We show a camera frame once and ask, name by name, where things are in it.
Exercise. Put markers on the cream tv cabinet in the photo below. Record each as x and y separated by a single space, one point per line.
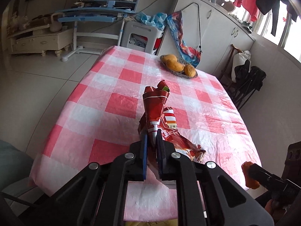
39 40

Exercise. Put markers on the blue plastic bag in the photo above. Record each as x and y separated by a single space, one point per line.
158 20

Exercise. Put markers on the white storage cabinet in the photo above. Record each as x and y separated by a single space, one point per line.
218 32

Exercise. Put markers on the red snack wrapper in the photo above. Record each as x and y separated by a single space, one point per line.
159 116

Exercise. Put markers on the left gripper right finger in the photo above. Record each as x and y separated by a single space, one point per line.
161 157

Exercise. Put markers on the pink kettlebell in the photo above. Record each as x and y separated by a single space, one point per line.
55 25

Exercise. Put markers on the blue study desk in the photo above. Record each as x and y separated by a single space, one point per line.
106 11

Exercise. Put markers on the wicker fruit basket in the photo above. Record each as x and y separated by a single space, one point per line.
180 74

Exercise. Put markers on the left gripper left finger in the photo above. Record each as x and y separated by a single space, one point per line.
143 155

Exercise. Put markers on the white plastic stool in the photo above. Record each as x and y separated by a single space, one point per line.
138 36

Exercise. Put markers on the black hanging garment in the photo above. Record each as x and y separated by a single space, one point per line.
265 6

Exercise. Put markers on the dark wooden chair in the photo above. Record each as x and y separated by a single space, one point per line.
239 78

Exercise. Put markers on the yellow mango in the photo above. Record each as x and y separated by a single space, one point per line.
174 66
169 57
189 70

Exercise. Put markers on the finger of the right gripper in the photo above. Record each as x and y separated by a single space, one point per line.
256 172

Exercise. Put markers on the orange peel piece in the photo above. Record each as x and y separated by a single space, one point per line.
249 182

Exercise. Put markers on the pale green sofa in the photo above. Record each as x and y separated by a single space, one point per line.
15 165

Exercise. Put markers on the red white checkered tablecloth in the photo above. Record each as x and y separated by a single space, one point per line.
104 115

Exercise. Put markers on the person's right hand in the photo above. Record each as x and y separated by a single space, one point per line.
274 209

